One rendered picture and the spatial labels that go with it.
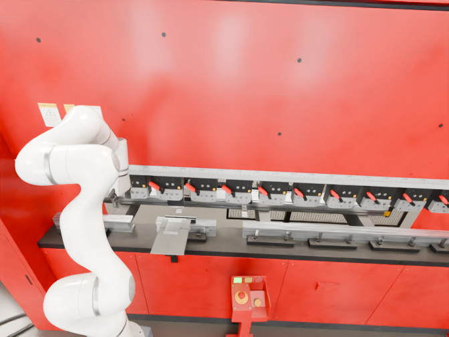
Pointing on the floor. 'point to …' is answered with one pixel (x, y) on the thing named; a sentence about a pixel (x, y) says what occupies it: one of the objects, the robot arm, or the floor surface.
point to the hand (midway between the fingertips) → (122, 201)
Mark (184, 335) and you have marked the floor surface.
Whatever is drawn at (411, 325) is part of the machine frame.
